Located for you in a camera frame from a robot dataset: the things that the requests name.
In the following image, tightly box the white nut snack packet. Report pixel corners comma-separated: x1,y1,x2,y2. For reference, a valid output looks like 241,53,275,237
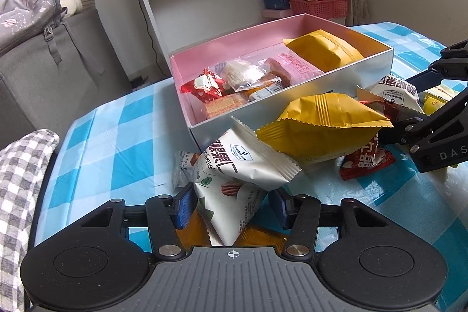
356,74,425,115
193,120,302,247

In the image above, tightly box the small orange cracker packet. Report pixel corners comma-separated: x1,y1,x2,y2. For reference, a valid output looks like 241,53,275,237
203,93,249,120

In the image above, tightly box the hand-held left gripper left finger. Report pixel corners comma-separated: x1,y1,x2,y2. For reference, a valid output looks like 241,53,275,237
78,184,198,258

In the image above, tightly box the small silver snack packet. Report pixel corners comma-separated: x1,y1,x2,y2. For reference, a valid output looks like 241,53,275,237
173,150,201,189
245,82,286,102

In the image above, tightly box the orange snack packet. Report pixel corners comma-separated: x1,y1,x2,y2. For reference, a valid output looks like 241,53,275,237
175,211,289,256

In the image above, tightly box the grey patterned backpack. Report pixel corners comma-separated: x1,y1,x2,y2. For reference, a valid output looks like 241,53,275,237
0,0,68,55

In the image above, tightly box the cream packet with red label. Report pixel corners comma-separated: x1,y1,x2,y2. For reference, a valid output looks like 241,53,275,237
429,85,459,97

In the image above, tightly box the silver box with pink inside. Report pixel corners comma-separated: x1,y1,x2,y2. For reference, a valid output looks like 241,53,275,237
169,13,395,152

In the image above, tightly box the black cable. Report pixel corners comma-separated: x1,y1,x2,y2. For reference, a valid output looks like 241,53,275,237
145,19,166,79

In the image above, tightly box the pink snack packet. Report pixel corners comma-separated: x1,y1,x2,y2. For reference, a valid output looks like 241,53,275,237
276,52,324,79

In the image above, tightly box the red snack packet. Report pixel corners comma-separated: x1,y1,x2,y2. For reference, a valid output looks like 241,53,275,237
338,142,396,182
181,68,225,104

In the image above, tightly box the yellow biscuit packet blue label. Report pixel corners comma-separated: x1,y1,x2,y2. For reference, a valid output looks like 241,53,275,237
423,94,454,115

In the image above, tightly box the large pink basket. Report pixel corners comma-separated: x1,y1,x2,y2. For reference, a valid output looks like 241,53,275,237
289,0,350,20

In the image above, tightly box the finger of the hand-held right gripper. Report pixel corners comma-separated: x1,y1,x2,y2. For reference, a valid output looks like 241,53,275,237
376,90,468,154
406,39,468,92

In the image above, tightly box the blue checked tablecloth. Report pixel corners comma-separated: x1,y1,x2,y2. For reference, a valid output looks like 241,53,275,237
27,20,468,312

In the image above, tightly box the white shelf desk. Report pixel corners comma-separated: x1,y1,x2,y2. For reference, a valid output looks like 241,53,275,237
117,0,356,79

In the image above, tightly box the blue storage box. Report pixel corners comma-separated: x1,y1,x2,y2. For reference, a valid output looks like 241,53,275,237
261,0,293,10

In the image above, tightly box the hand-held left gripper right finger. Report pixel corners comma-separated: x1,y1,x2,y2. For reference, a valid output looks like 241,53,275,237
269,189,393,258

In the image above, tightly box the yellow snack packet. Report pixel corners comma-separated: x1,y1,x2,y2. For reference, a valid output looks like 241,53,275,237
256,93,395,164
282,30,366,73

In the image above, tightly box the grey checked pillow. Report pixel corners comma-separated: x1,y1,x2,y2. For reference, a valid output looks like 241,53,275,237
0,129,61,298

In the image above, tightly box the clear plastic snack packet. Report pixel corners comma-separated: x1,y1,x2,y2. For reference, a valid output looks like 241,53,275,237
214,60,267,93

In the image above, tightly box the white plush toy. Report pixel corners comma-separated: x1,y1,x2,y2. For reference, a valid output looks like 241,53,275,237
58,0,83,19

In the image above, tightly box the golden brown snack packet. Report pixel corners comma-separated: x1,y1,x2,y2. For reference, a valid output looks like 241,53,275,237
265,57,293,86

